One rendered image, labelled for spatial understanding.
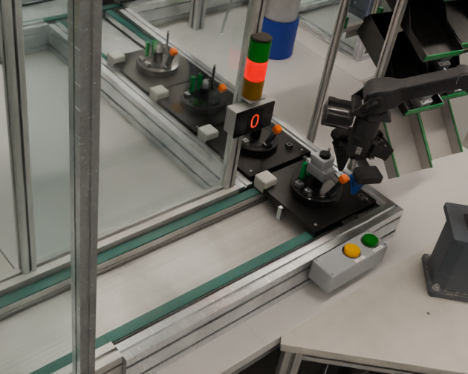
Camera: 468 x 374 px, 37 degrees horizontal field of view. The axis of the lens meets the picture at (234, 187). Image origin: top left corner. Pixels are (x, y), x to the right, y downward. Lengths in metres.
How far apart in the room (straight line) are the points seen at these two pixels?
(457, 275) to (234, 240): 0.57
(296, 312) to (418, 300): 0.33
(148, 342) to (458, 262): 0.80
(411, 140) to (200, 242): 0.70
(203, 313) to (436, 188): 0.99
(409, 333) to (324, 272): 0.26
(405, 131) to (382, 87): 0.52
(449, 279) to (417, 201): 0.39
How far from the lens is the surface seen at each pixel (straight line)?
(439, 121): 2.16
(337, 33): 1.95
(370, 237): 1.79
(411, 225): 2.06
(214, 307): 1.54
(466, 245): 1.75
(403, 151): 2.02
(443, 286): 1.86
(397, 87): 1.53
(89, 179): 0.99
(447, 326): 1.81
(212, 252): 1.72
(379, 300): 1.80
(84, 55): 0.87
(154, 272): 1.65
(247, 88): 1.63
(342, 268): 1.70
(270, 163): 1.94
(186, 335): 1.51
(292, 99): 2.47
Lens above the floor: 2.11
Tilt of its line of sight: 38 degrees down
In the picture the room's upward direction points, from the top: 10 degrees clockwise
